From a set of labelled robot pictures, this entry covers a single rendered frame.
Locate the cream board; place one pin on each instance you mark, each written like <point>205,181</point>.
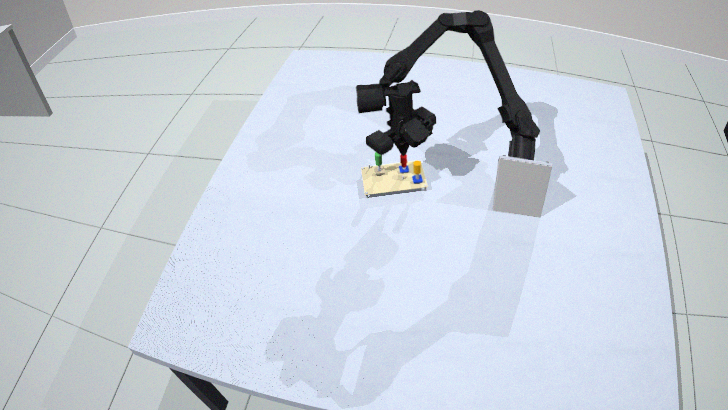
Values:
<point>392,177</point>

